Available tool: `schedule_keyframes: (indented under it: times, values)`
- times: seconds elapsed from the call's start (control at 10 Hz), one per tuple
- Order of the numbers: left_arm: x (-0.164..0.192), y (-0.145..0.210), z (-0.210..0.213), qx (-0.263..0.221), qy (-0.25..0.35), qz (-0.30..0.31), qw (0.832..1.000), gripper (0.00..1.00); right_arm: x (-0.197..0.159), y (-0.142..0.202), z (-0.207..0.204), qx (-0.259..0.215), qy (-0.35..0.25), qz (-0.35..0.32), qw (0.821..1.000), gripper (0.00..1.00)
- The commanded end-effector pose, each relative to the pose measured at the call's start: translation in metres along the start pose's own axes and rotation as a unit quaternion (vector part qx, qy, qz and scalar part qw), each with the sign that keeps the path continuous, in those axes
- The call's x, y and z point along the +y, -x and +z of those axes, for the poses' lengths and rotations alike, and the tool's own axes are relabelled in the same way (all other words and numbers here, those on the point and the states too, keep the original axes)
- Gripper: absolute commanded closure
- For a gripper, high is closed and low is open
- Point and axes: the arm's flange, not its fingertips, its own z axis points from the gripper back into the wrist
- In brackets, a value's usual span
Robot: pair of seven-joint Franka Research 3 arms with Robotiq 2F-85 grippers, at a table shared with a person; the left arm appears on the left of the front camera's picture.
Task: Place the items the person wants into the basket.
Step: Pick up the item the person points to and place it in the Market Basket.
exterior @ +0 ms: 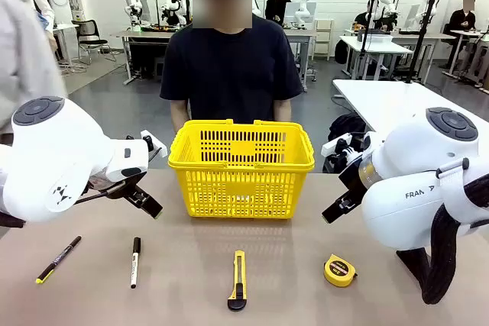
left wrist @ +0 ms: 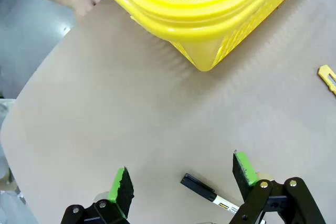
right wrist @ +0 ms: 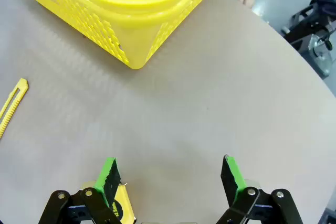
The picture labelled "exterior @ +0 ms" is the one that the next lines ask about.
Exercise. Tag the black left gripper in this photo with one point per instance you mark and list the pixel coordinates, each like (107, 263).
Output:
(126, 184)

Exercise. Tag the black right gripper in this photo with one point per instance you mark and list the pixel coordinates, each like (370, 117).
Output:
(353, 181)

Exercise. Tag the black white marker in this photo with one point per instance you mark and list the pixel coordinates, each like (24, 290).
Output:
(135, 265)

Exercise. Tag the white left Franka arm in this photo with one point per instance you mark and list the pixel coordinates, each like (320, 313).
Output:
(57, 142)

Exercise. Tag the person's left forearm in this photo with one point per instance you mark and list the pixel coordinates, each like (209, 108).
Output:
(282, 110)

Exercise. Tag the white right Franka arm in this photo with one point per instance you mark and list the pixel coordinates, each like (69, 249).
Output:
(412, 158)

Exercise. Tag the person's right forearm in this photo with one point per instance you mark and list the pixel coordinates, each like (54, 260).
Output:
(179, 116)

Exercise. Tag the yellow plastic shopping basket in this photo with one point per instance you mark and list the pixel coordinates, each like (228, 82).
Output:
(240, 190)

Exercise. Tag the person in black T-shirt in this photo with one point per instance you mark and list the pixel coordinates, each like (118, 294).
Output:
(229, 74)

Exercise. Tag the seated person in black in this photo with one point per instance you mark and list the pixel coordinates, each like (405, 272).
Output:
(462, 20)
(361, 18)
(277, 7)

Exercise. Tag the yellow tape measure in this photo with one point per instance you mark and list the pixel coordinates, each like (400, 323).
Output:
(338, 270)

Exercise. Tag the black backpack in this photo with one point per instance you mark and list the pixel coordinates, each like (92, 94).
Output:
(345, 127)

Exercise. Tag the black pen yellow cap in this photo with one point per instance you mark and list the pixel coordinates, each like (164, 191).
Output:
(57, 261)

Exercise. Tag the large white table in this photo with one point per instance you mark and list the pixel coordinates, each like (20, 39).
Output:
(382, 101)

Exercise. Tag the yellow black utility knife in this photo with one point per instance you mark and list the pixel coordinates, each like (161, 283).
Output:
(237, 295)

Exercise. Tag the grey plastic stool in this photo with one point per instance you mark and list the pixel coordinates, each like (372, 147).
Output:
(158, 66)

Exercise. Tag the small white table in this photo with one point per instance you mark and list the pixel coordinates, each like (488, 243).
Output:
(374, 45)

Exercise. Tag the white drawer cabinet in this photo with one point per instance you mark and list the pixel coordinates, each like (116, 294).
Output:
(324, 39)

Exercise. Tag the grey lab table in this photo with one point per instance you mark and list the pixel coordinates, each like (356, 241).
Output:
(302, 32)
(145, 34)

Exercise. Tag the thin black pole stand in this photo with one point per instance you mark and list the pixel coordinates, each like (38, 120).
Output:
(366, 36)

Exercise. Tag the black mesh chair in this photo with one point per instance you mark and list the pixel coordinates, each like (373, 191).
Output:
(86, 30)

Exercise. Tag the tall black pole stand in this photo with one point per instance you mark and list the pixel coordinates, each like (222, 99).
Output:
(420, 43)

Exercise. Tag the long grey desk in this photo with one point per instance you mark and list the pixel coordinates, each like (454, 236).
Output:
(420, 37)

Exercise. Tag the grey computer monitor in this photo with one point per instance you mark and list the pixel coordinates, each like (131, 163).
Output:
(294, 11)

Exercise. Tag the mannequin with orange trousers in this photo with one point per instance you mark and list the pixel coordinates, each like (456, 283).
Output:
(44, 1)

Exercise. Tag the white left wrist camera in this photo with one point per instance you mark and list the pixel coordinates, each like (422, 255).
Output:
(154, 142)

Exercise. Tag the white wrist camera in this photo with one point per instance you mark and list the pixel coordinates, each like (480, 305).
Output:
(154, 142)
(336, 145)

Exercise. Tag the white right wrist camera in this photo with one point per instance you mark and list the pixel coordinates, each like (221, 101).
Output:
(336, 145)

